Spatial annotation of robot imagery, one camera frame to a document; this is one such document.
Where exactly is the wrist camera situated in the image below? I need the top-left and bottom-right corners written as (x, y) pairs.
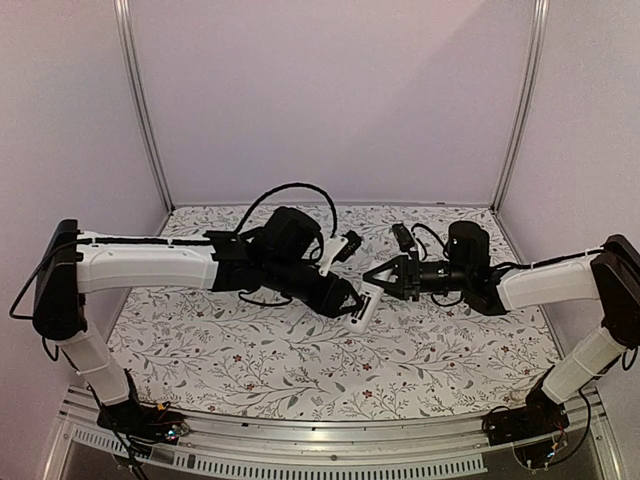
top-left (391, 223), bottom-right (419, 259)
top-left (316, 231), bottom-right (363, 277)

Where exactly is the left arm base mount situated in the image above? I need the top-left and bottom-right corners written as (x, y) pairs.
top-left (93, 392), bottom-right (190, 444)

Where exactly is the right aluminium frame post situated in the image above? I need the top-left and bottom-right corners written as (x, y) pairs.
top-left (491, 0), bottom-right (550, 214)

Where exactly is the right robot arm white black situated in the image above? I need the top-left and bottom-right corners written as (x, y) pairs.
top-left (363, 221), bottom-right (639, 436)

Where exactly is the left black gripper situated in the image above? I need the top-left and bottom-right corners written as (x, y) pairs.
top-left (263, 255), bottom-right (365, 318)

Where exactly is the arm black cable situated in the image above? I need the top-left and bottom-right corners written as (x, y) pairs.
top-left (412, 222), bottom-right (451, 251)
top-left (234, 182), bottom-right (339, 241)

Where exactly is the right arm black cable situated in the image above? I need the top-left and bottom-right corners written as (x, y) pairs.
top-left (412, 222), bottom-right (451, 251)

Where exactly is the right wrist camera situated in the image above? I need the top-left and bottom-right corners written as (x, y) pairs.
top-left (391, 223), bottom-right (419, 259)

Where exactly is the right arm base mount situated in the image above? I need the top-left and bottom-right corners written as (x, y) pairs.
top-left (481, 385), bottom-right (570, 470)

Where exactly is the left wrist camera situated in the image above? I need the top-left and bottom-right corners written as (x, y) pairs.
top-left (316, 231), bottom-right (363, 277)

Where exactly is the front aluminium rail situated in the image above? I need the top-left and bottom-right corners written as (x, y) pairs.
top-left (42, 387), bottom-right (626, 480)

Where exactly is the left aluminium frame post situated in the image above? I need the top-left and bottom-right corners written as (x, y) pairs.
top-left (113, 0), bottom-right (175, 213)

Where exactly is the white remote control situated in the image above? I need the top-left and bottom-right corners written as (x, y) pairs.
top-left (343, 260), bottom-right (394, 334)

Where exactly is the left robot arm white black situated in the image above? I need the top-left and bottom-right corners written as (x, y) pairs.
top-left (9, 207), bottom-right (363, 434)

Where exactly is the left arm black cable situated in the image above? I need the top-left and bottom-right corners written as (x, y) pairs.
top-left (234, 182), bottom-right (339, 241)

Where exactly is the aluminium frame post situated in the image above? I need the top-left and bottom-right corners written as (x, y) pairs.
top-left (491, 0), bottom-right (550, 214)
top-left (113, 0), bottom-right (175, 213)

